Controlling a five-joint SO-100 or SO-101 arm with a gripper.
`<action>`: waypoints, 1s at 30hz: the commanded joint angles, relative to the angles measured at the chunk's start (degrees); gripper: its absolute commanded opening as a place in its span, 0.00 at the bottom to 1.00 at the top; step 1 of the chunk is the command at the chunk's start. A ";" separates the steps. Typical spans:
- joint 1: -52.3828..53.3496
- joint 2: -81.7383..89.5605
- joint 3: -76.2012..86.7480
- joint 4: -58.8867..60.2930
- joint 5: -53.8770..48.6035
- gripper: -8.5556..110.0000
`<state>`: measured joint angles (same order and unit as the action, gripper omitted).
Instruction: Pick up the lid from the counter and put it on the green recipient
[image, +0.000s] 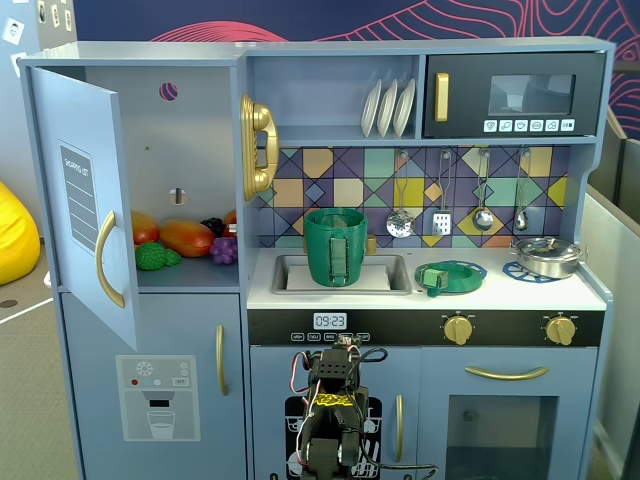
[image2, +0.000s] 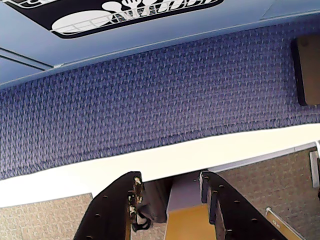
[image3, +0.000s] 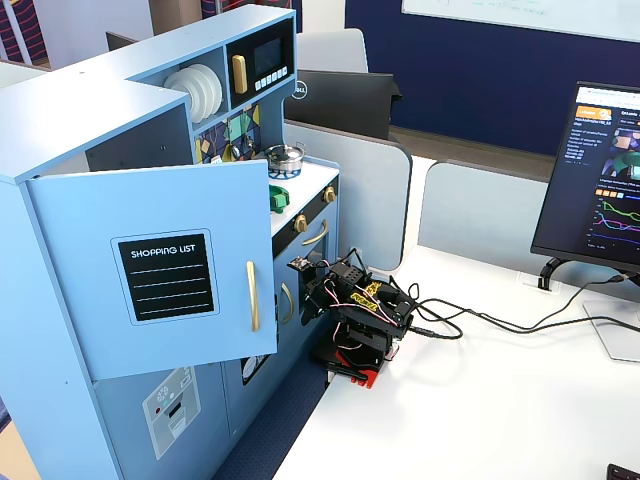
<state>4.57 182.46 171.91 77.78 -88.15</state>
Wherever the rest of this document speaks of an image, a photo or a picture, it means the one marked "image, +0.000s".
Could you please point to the steel skimmer spoon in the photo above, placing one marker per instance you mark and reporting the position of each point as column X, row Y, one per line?
column 400, row 223

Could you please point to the red toy fruit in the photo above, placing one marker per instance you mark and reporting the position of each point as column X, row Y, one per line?
column 231, row 231

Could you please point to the black toy microwave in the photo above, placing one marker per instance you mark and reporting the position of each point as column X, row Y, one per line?
column 465, row 100

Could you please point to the purple toy grapes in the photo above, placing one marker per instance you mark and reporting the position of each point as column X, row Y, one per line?
column 223, row 250

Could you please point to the steel slotted spatula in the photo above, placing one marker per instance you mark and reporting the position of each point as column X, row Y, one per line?
column 442, row 223

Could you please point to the green round lid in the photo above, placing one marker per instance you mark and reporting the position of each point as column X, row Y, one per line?
column 465, row 282

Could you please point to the white toy plate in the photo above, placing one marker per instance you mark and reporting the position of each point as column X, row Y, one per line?
column 370, row 107
column 405, row 106
column 387, row 107

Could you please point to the dark toy berries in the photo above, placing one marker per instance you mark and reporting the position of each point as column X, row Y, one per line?
column 214, row 225

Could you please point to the gold toy faucet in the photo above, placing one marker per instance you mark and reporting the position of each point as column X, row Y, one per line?
column 372, row 244

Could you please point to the blue ice dispenser door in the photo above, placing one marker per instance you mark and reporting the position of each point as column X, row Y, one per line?
column 90, row 375

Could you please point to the blue oven door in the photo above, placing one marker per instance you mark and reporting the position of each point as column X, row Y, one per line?
column 575, row 400

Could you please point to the round floor outlet cover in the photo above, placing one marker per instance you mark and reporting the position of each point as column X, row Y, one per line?
column 7, row 303

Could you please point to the grey desk divider panel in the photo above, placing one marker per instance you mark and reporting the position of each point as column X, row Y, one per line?
column 615, row 300

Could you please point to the steel toy pot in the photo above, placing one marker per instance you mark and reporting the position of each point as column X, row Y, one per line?
column 550, row 267

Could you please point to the yellow beanbag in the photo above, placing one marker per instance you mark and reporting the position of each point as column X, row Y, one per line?
column 15, row 240

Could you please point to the blue toy kitchen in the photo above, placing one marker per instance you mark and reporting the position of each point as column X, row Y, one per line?
column 150, row 47

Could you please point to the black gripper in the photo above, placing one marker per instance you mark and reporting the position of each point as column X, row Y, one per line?
column 341, row 357

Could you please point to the large orange red mango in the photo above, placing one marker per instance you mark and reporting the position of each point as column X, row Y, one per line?
column 187, row 239

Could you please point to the gold stove knob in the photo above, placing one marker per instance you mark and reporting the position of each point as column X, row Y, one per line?
column 457, row 330
column 560, row 330

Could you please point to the blue shopping list door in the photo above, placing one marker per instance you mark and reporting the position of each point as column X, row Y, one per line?
column 60, row 225

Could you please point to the green recipient cup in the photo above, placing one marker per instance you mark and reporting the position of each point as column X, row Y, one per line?
column 320, row 250

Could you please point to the green bumpy toy fruit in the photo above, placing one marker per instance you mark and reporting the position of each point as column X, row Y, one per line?
column 150, row 256

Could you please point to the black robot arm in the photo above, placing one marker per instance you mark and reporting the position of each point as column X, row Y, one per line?
column 325, row 435

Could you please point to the blue dishwasher door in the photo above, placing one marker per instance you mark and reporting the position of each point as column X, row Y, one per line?
column 270, row 370

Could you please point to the steel pot lid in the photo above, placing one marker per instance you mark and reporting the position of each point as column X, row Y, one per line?
column 547, row 246

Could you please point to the orange toy fruit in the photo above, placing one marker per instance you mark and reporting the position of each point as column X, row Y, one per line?
column 231, row 217

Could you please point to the gold toy telephone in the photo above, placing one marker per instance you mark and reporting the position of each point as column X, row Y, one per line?
column 260, row 120

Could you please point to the steel ladle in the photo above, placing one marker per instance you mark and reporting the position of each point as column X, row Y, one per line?
column 483, row 219

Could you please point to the grey toy sink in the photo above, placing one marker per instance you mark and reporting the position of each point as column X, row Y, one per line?
column 400, row 275

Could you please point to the small orange red mango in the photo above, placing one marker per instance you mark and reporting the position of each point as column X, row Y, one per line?
column 145, row 230

